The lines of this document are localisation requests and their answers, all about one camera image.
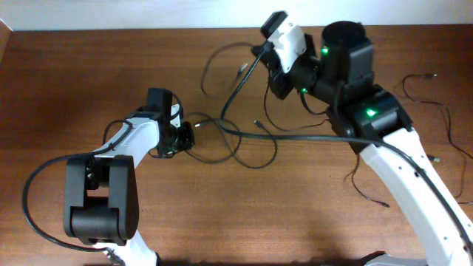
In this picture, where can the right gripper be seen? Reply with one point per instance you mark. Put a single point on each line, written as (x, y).
(276, 78)

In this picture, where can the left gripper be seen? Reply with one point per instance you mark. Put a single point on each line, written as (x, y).
(188, 140)

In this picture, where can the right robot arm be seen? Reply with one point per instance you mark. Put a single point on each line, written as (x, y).
(381, 132)

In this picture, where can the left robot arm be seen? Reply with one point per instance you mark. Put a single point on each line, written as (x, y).
(101, 206)

